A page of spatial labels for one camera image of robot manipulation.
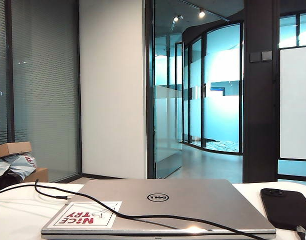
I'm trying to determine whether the black charging cable silver plug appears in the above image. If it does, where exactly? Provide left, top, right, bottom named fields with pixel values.
left=0, top=178, right=306, bottom=240

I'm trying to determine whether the black smartphone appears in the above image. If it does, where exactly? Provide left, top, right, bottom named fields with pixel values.
left=260, top=187, right=306, bottom=232

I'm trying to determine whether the open brown cardboard box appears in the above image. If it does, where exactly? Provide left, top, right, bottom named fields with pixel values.
left=0, top=141, right=33, bottom=158

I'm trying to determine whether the white sticker red text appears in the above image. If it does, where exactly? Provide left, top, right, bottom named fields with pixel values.
left=47, top=200, right=123, bottom=229

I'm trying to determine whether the dark maroon bag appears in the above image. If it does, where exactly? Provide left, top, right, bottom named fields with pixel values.
left=0, top=171, right=25, bottom=192

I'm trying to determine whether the wide grey venetian blind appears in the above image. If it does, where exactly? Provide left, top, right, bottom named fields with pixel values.
left=11, top=0, right=80, bottom=181

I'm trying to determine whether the silver Dell laptop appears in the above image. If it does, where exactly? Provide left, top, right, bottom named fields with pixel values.
left=40, top=178, right=278, bottom=240

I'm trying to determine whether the low brown cardboard box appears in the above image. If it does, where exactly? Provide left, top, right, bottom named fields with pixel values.
left=24, top=167, right=48, bottom=183

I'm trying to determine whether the grey mailer bag red print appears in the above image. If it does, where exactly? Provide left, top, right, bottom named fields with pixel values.
left=7, top=153, right=36, bottom=181

